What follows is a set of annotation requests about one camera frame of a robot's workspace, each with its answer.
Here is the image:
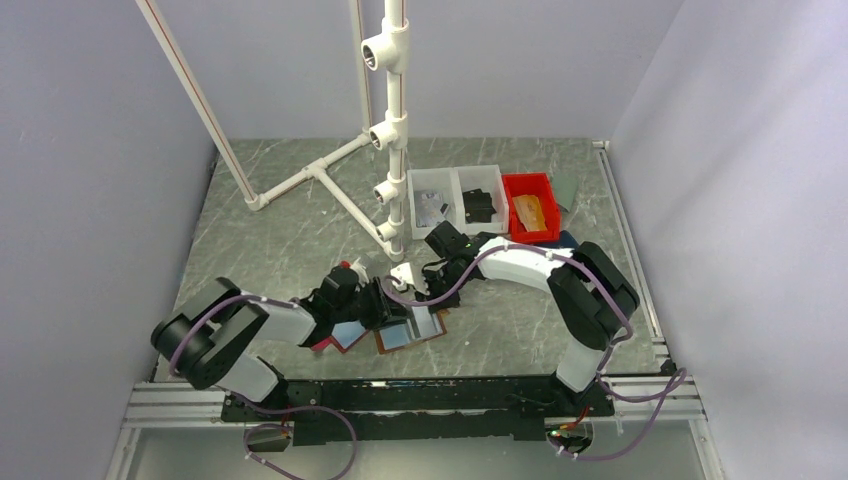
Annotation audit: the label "white two-compartment bin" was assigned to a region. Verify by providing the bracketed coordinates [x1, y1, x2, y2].
[407, 165, 509, 240]

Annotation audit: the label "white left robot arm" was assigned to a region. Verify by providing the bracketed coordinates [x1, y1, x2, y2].
[150, 266, 410, 420]

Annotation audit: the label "red plastic bin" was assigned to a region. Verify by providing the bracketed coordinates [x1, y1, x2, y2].
[502, 172, 561, 244]

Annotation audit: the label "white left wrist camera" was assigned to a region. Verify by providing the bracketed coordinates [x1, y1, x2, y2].
[339, 256, 372, 285]

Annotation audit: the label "white PVC pipe frame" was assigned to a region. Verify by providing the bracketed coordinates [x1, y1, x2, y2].
[136, 0, 410, 262]

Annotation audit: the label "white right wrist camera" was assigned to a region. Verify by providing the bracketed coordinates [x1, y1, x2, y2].
[389, 262, 429, 295]

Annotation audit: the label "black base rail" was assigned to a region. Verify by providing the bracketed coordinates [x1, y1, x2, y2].
[221, 375, 615, 446]

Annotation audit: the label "brown leather card holder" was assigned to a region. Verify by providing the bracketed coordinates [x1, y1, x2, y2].
[375, 307, 447, 355]

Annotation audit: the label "blue leather card holder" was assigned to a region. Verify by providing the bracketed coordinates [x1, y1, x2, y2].
[559, 230, 579, 248]

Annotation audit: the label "silver items in bin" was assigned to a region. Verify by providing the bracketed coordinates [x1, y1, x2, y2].
[414, 190, 450, 228]

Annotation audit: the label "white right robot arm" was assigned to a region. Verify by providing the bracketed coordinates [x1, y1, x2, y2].
[417, 221, 640, 415]

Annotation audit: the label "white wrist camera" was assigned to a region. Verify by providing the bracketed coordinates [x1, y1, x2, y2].
[339, 256, 372, 285]
[389, 262, 429, 295]

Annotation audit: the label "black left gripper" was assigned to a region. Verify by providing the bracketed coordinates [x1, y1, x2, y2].
[333, 276, 413, 332]

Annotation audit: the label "orange credit card in bin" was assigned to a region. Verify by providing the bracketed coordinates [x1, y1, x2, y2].
[512, 195, 547, 233]

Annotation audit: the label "black parts in bin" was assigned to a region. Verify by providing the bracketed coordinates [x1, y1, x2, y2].
[462, 188, 497, 224]

